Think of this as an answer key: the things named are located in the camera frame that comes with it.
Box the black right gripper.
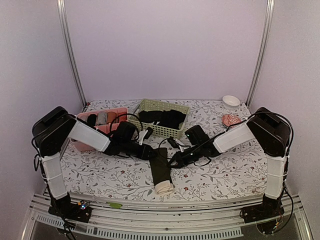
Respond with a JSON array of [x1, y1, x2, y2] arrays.
[[167, 143, 203, 168]]

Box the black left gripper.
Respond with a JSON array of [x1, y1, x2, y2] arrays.
[[121, 139, 158, 160]]

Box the dark green underwear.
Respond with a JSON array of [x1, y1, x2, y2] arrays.
[[149, 147, 175, 196]]

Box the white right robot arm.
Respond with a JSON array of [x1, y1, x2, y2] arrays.
[[167, 107, 294, 218]]

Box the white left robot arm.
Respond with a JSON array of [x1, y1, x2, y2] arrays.
[[31, 106, 157, 217]]

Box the orange rolled underwear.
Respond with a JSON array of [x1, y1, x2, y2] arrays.
[[118, 111, 127, 119]]

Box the brown rolled underwear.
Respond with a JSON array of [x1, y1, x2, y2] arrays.
[[106, 111, 117, 124]]

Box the grey rolled underwear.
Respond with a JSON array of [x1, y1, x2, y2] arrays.
[[96, 111, 108, 126]]

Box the black rolled underwear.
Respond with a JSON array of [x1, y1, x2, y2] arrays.
[[86, 114, 98, 126]]

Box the pink divided organizer box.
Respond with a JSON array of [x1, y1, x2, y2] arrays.
[[69, 107, 130, 152]]

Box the black clothes in basket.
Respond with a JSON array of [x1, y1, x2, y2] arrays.
[[138, 109, 187, 130]]

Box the green plastic basket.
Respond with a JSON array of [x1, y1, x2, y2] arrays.
[[128, 98, 190, 139]]

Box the green tape piece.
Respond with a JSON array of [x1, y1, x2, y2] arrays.
[[107, 202, 123, 209]]

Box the floral white table mat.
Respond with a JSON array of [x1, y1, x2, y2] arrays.
[[60, 99, 268, 202]]

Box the white ceramic bowl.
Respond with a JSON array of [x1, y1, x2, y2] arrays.
[[222, 95, 241, 110]]

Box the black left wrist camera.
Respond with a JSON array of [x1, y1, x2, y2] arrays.
[[113, 121, 139, 143]]

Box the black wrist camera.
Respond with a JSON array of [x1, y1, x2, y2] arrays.
[[185, 125, 210, 146], [113, 121, 139, 143]]

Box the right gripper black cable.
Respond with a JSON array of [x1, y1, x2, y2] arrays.
[[158, 136, 212, 168]]

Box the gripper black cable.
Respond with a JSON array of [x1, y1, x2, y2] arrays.
[[158, 136, 212, 168], [109, 113, 155, 145]]

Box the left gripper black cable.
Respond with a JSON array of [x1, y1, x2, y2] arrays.
[[109, 113, 155, 145]]

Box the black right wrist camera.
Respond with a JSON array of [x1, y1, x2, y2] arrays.
[[185, 125, 210, 146]]

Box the aluminium front rail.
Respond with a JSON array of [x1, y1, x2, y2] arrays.
[[23, 192, 312, 240]]

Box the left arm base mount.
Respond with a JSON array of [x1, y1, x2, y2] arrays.
[[47, 185, 93, 223]]

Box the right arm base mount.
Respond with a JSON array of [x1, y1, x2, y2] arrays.
[[239, 190, 285, 223]]

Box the left aluminium frame post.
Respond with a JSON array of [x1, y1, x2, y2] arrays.
[[56, 0, 87, 107]]

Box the aluminium frame post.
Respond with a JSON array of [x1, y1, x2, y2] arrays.
[[56, 0, 87, 107], [245, 0, 275, 108]]

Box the right aluminium frame post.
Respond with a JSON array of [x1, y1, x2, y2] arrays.
[[245, 0, 275, 108]]

